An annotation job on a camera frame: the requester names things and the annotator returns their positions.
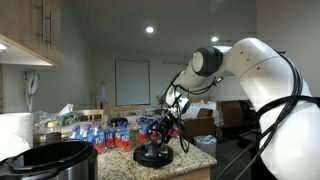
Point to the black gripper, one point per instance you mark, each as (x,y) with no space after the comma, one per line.
(164,127)

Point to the black cooker lid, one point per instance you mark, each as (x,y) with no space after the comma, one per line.
(153,155)

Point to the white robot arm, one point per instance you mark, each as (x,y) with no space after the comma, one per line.
(289,117)

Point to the water bottle near cooker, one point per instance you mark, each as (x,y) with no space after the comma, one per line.
(99,139)

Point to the steel pressure cooker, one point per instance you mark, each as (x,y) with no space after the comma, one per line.
(70,160)

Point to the water bottle right end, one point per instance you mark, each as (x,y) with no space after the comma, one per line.
(175,132)

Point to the water bottle front centre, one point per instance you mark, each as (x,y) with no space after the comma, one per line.
(125,138)

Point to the granite kitchen counter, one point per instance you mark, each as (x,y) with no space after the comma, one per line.
(116,164)

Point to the trash bin with bag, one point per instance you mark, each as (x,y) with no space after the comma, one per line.
(207,144)

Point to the wooden chair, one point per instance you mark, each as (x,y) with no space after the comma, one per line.
(92,113)

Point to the tissue box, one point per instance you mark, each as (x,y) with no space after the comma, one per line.
(67,116)

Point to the glass jar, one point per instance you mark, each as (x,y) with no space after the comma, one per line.
(54,132)

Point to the paper towel roll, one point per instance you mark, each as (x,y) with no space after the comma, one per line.
(16,134)

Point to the upper wooden cabinet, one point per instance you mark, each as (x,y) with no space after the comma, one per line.
(30,32)

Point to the wall telephone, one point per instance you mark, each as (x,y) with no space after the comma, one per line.
(32,81)

